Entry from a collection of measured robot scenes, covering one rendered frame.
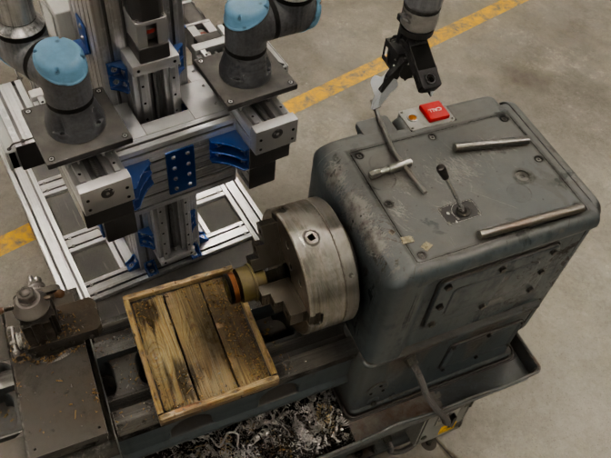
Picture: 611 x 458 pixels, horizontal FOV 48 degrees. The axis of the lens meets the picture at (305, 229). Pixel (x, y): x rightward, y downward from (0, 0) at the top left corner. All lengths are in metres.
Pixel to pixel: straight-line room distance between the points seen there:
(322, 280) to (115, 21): 0.88
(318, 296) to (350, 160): 0.35
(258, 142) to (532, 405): 1.57
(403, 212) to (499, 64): 2.72
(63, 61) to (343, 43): 2.60
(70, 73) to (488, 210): 1.02
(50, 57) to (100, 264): 1.21
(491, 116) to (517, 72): 2.35
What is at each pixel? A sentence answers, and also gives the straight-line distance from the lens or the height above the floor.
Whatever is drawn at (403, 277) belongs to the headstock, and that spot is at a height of 1.24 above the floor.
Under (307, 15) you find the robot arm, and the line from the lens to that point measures 1.92.
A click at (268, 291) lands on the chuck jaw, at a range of 1.58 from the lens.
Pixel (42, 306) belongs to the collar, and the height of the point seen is 1.14.
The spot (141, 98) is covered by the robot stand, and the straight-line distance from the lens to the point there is 1.97.
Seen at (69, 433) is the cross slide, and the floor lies 0.97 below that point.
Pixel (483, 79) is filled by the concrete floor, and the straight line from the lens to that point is 4.08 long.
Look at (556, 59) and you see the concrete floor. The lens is 4.41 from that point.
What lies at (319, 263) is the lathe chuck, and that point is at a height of 1.21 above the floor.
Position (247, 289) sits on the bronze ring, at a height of 1.11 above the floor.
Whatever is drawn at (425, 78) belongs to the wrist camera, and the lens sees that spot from 1.42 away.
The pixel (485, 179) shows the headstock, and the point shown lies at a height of 1.26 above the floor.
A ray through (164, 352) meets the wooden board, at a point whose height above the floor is 0.88.
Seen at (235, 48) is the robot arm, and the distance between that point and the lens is 1.90.
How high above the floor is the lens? 2.43
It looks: 52 degrees down
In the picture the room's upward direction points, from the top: 7 degrees clockwise
